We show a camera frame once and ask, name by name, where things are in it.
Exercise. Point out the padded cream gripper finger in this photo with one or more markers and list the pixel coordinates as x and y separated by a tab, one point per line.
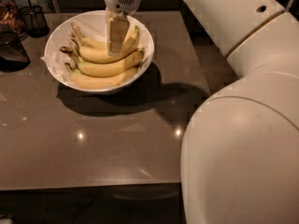
117	28

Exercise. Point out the yellow banana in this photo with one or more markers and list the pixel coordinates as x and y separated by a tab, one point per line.
82	40
102	55
129	64
98	83

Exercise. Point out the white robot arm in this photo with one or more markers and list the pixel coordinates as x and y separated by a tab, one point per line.
240	151

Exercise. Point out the white bowl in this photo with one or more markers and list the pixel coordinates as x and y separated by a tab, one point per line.
76	54

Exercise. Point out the black mesh pen cup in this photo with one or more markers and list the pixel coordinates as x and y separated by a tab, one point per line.
34	21

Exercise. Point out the jar with brown contents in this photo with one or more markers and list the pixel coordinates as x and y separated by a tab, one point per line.
10	16

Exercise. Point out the dark glass container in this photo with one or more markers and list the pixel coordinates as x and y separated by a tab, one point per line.
13	56

